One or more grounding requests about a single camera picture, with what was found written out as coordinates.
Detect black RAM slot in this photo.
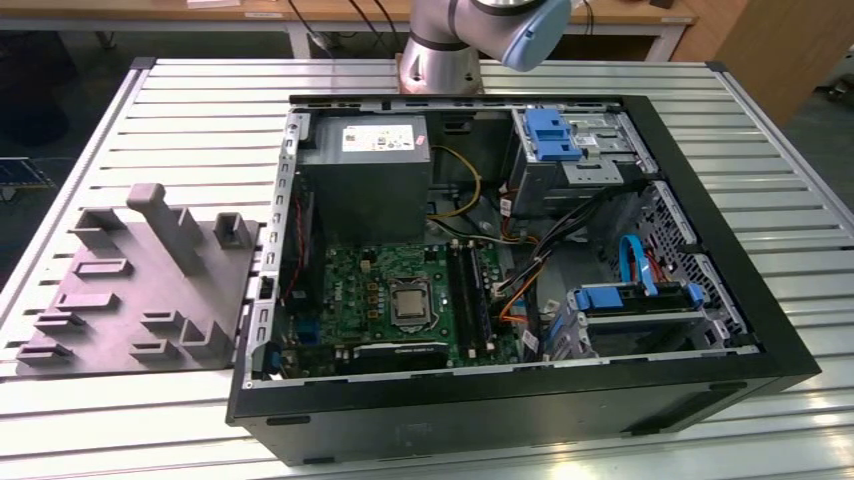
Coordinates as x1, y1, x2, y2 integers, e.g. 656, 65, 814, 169
444, 238, 474, 357

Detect CPU socket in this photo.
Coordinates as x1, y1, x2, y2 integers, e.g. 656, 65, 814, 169
386, 276, 439, 335

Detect green motherboard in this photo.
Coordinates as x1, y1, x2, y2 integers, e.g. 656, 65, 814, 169
283, 239, 528, 374

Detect grey power supply unit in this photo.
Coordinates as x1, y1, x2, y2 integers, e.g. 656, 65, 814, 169
296, 114, 434, 251

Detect silver CPU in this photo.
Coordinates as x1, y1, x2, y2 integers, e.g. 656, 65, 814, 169
392, 289, 428, 321

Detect white label sticker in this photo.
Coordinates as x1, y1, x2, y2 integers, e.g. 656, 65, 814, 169
340, 124, 416, 154

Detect black graphics card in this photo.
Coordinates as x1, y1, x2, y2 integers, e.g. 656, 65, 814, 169
352, 339, 450, 374

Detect blue drive latch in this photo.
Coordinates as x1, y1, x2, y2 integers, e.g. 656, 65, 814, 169
524, 107, 576, 162

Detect silver drive cage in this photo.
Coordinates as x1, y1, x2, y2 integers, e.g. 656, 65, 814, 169
510, 105, 659, 216

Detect hard disk in blue carrier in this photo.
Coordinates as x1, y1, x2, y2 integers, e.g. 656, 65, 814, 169
571, 282, 706, 316

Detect black open PC case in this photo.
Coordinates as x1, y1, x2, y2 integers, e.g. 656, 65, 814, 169
224, 92, 822, 469

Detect grey parts rack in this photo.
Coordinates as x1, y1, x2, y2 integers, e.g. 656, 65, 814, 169
12, 182, 268, 376

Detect long wooden desk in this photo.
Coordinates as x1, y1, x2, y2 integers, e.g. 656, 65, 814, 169
0, 0, 699, 62

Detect wooden cabinet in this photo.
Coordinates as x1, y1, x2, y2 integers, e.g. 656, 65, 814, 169
670, 0, 854, 126

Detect black chair caster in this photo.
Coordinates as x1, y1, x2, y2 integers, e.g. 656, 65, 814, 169
814, 74, 854, 104

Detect yellow wire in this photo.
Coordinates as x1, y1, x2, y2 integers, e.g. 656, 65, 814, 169
430, 144, 483, 220

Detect orange wires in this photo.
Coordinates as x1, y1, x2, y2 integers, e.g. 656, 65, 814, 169
498, 279, 535, 326

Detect black wire bundle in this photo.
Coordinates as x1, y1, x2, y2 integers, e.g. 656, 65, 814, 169
492, 184, 648, 301

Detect blue flat wire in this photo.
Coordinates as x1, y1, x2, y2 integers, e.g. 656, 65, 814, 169
618, 233, 659, 294

